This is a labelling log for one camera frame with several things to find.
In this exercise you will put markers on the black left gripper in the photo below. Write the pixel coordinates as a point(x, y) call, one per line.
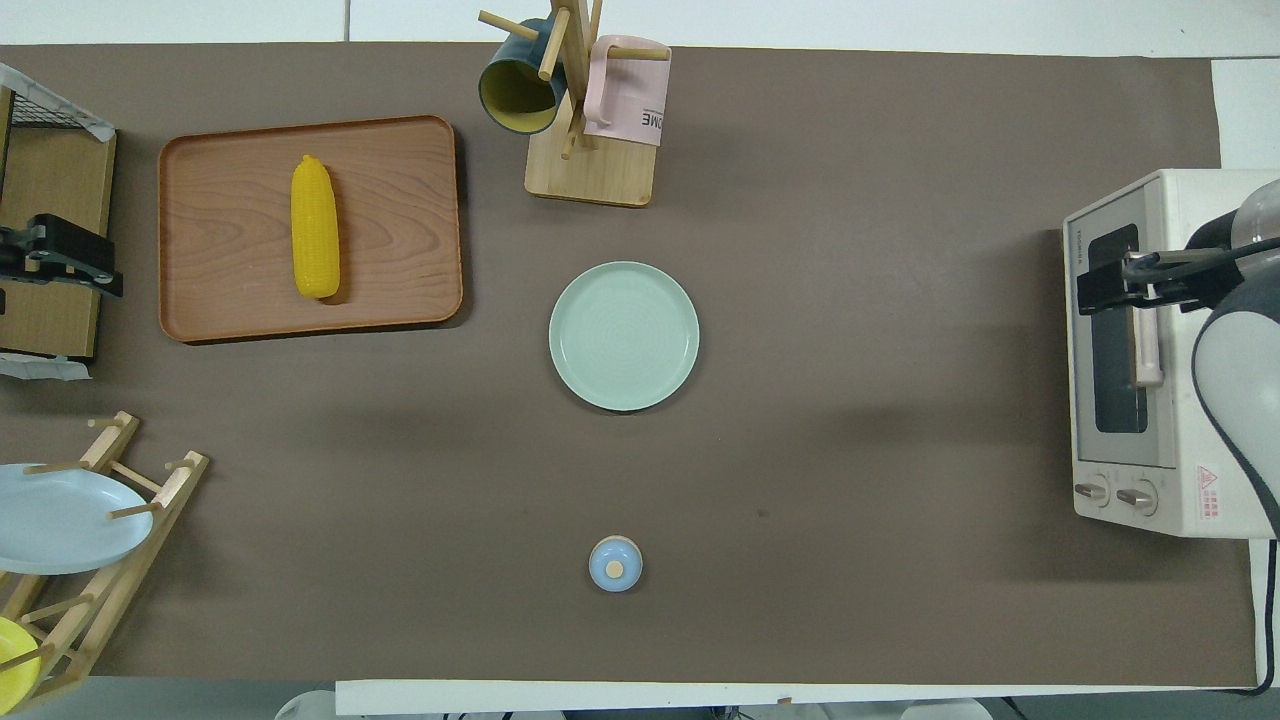
point(20, 255)

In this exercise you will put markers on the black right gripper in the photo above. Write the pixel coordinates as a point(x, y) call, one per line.
point(1190, 275)

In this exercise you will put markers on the yellow corn cob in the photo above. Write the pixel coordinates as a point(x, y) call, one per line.
point(315, 230)

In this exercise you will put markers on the pale green plate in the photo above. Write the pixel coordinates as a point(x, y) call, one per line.
point(624, 336)

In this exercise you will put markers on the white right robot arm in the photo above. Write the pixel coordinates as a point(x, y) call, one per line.
point(1245, 380)

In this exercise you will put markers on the white toaster oven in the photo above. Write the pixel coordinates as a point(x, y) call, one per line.
point(1185, 440)

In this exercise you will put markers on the silver oven knob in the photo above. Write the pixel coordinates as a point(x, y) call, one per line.
point(1136, 497)

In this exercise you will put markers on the wooden shelf cabinet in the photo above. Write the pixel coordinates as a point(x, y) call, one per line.
point(55, 170)

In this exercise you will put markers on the white plastic sheet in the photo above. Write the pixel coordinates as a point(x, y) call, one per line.
point(45, 367)

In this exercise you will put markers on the light blue plate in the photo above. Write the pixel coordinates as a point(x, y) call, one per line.
point(60, 520)

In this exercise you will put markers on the brown table mat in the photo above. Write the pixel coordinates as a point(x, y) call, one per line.
point(860, 400)

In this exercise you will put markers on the wooden serving tray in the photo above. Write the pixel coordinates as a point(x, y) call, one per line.
point(400, 230)

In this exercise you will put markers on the wooden dish rack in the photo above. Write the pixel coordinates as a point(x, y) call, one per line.
point(95, 600)

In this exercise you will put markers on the yellow plate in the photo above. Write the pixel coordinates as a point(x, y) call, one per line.
point(12, 665)

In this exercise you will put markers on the dark green mug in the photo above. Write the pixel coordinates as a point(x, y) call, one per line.
point(515, 95)

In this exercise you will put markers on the white round base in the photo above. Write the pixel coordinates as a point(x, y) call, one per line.
point(308, 706)

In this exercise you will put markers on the wooden mug tree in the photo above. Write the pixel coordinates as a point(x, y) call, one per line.
point(590, 175)

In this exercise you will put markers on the pink mug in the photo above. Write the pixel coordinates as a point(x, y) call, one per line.
point(625, 100)

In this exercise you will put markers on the blue jar with wooden knob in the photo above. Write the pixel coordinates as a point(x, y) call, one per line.
point(615, 565)

